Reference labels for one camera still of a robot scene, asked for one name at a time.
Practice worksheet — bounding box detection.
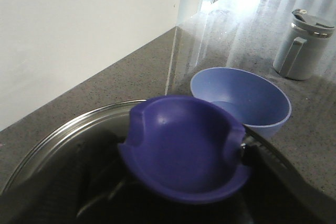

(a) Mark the grey lidded pitcher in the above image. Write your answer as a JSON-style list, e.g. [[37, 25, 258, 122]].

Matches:
[[273, 9, 335, 81]]

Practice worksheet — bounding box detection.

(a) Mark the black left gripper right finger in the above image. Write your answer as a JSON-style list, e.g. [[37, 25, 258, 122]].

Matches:
[[242, 127, 335, 223]]

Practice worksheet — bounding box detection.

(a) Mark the light blue bowl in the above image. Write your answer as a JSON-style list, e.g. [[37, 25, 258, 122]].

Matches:
[[190, 67, 292, 138]]

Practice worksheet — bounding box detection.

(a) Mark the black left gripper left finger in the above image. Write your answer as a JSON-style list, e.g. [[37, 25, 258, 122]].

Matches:
[[1, 134, 133, 223]]

